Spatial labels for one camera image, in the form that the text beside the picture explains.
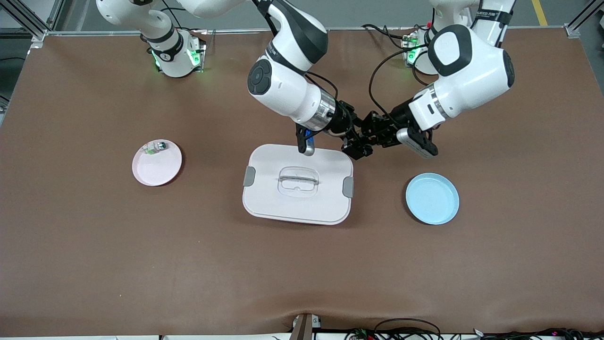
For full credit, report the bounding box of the white lidded storage box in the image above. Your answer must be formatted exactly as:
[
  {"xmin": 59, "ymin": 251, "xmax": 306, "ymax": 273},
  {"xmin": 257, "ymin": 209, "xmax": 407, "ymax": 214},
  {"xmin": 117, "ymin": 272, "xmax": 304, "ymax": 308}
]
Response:
[{"xmin": 242, "ymin": 144, "xmax": 354, "ymax": 226}]

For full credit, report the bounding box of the light blue round plate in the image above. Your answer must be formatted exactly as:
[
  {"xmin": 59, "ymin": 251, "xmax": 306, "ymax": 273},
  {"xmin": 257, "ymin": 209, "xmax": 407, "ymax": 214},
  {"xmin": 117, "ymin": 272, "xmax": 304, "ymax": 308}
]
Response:
[{"xmin": 405, "ymin": 172, "xmax": 460, "ymax": 226}]

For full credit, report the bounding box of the pink round plate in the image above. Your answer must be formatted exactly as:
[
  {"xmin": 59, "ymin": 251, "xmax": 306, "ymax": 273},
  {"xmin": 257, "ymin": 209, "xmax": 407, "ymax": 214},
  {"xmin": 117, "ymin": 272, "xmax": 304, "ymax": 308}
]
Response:
[{"xmin": 132, "ymin": 139, "xmax": 183, "ymax": 187}]

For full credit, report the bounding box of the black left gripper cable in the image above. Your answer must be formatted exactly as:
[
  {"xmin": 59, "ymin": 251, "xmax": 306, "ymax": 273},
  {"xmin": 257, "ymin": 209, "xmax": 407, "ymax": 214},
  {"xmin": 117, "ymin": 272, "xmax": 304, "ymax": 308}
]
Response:
[{"xmin": 368, "ymin": 45, "xmax": 428, "ymax": 119}]

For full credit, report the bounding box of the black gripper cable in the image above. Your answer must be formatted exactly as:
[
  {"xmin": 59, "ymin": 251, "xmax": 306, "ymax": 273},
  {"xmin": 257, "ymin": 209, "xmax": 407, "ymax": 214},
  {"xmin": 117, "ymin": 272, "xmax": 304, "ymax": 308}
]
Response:
[
  {"xmin": 368, "ymin": 45, "xmax": 428, "ymax": 119},
  {"xmin": 303, "ymin": 71, "xmax": 339, "ymax": 103}
]

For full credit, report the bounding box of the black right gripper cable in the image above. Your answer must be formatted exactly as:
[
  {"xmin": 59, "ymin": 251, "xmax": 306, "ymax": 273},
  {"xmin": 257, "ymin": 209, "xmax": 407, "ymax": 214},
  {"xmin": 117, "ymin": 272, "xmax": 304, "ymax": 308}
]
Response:
[{"xmin": 303, "ymin": 71, "xmax": 339, "ymax": 103}]

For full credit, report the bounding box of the black arm base cable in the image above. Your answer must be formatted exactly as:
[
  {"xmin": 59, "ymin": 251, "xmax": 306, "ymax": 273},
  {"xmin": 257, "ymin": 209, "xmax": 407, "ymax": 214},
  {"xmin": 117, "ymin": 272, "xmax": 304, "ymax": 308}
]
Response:
[{"xmin": 361, "ymin": 23, "xmax": 416, "ymax": 51}]

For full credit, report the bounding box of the metal table edge rail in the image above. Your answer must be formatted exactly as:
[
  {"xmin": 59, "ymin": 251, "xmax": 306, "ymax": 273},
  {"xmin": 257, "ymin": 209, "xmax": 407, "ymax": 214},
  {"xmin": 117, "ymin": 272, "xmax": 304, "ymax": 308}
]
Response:
[{"xmin": 45, "ymin": 27, "xmax": 567, "ymax": 35}]

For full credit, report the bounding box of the metal table edge bracket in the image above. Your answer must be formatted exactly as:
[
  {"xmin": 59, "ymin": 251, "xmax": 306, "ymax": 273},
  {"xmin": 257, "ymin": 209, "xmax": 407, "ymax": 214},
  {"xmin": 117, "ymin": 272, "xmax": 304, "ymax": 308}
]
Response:
[{"xmin": 289, "ymin": 313, "xmax": 322, "ymax": 340}]

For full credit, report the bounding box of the black cable bundle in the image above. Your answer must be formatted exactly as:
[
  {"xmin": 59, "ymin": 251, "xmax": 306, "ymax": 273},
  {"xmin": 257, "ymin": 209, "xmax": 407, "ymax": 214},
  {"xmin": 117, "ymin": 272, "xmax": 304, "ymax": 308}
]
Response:
[{"xmin": 344, "ymin": 318, "xmax": 604, "ymax": 340}]

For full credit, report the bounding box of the aluminium frame profile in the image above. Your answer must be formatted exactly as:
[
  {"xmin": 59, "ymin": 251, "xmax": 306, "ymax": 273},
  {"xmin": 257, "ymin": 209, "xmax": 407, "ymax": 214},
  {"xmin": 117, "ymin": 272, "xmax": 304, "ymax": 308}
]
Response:
[
  {"xmin": 564, "ymin": 0, "xmax": 604, "ymax": 39},
  {"xmin": 0, "ymin": 0, "xmax": 65, "ymax": 48}
]

